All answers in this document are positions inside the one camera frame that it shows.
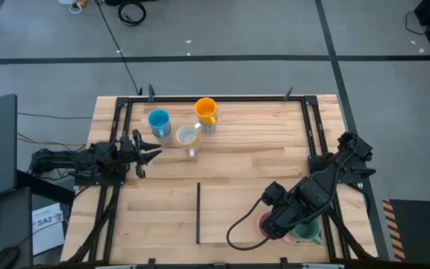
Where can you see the grey computer desk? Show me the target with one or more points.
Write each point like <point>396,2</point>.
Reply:
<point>9,224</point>

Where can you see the orange mug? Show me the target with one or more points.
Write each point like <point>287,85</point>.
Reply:
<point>205,108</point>

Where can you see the white SA2 paper sheet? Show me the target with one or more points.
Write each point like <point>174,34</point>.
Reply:
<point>49,235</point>

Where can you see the black mat hazard stripes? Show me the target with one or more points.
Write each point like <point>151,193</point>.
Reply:
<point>420,231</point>

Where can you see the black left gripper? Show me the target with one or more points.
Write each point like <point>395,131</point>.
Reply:
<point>129,151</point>

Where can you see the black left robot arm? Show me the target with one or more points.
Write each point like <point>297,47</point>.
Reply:
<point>69,158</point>

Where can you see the black computer mouse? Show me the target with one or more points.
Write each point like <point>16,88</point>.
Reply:
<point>5,258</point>

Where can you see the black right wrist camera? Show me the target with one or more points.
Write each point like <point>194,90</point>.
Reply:
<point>274,193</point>

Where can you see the pink mug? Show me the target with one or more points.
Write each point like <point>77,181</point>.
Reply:
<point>264,219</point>

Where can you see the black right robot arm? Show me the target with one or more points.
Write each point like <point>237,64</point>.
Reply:
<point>327,179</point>

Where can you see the blue tile patterned mug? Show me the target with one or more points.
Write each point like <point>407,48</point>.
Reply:
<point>208,129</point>

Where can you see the green mug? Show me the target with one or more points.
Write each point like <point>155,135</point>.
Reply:
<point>308,231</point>

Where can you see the black aluminium rig frame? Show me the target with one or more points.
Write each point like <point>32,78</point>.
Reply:
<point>218,99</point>

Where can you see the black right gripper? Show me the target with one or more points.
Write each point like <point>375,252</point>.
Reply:
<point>284,218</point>

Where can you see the yellow dotted mug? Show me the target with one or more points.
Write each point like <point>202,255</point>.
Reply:
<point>188,136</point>

